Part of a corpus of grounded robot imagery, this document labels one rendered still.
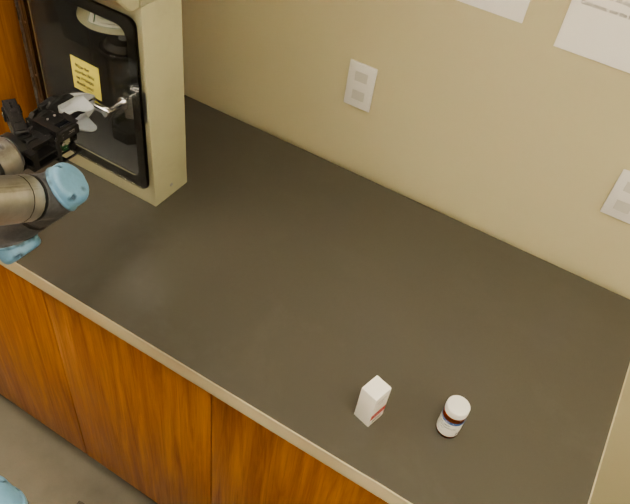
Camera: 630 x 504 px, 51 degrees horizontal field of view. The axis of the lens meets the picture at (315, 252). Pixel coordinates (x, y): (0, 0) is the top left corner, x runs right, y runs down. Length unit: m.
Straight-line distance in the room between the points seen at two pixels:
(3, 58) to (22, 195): 0.59
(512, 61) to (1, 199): 0.97
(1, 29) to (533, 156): 1.15
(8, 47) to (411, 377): 1.08
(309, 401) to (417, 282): 0.39
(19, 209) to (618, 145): 1.10
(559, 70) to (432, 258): 0.47
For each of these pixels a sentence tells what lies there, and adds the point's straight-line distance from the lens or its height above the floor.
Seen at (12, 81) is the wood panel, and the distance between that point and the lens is 1.64.
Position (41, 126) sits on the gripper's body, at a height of 1.23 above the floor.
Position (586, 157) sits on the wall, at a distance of 1.48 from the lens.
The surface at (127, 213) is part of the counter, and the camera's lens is 1.53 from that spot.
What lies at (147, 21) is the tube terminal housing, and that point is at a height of 1.38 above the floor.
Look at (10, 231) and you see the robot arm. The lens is 1.20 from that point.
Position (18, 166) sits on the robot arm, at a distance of 1.27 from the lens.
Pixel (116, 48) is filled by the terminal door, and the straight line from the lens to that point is 1.34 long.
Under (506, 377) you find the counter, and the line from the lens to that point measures 1.35.
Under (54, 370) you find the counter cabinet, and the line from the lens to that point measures 1.82.
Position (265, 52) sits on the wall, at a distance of 1.70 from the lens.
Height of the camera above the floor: 1.97
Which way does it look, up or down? 45 degrees down
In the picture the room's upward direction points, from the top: 9 degrees clockwise
